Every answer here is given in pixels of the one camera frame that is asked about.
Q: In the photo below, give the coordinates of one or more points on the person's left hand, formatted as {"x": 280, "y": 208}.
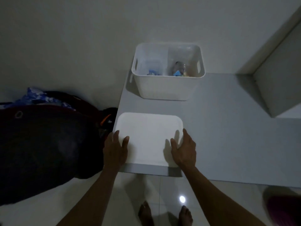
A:
{"x": 114, "y": 154}

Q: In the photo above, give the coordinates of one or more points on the person's right hand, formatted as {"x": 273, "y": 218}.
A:
{"x": 185, "y": 154}

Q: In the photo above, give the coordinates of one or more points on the person's left thumb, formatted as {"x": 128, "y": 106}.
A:
{"x": 125, "y": 143}

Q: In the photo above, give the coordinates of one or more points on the person's right thumb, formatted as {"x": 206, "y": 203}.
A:
{"x": 174, "y": 145}

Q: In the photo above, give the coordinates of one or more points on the person's left middle finger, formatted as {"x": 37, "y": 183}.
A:
{"x": 109, "y": 138}

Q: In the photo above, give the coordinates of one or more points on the white plastic bin lid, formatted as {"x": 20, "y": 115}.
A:
{"x": 148, "y": 136}

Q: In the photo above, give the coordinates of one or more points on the person's right forearm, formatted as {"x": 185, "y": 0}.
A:
{"x": 216, "y": 200}

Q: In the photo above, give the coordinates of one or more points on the person's left forearm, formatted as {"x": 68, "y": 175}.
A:
{"x": 94, "y": 197}

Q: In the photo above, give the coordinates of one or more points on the white plastic storage bin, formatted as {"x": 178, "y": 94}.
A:
{"x": 164, "y": 88}

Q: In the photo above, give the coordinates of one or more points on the large black bag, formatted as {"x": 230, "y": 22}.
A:
{"x": 44, "y": 148}

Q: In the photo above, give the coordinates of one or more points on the blue bottle cap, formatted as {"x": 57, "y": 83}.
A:
{"x": 177, "y": 73}

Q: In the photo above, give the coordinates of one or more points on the person's right foot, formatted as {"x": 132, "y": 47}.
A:
{"x": 185, "y": 217}

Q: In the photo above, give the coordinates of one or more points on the person's foot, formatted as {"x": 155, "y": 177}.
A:
{"x": 145, "y": 215}
{"x": 185, "y": 217}

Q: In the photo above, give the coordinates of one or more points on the person's left foot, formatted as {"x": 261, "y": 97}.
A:
{"x": 145, "y": 215}

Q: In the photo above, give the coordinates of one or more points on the small blue packet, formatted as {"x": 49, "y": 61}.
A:
{"x": 152, "y": 72}

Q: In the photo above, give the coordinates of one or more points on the blue patterned cloth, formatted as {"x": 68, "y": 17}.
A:
{"x": 37, "y": 97}

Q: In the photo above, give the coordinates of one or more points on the white cabinet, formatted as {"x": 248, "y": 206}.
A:
{"x": 279, "y": 75}

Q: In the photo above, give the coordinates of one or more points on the maroon round object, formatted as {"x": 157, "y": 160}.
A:
{"x": 284, "y": 209}

